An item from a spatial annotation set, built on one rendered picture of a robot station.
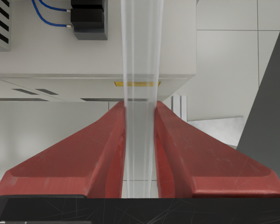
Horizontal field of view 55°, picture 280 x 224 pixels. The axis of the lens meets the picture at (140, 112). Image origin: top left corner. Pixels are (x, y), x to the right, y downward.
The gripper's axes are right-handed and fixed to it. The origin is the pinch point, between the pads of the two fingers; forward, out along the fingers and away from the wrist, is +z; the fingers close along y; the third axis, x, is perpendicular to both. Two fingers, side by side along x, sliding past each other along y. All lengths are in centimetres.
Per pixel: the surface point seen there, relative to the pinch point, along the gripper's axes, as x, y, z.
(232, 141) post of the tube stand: 64, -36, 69
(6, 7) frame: 4.0, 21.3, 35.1
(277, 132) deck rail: 2.6, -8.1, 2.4
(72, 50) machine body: 10.4, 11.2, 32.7
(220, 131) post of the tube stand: 61, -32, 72
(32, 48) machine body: 10.1, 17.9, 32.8
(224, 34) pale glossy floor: 31, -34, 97
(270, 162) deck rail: 4.6, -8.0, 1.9
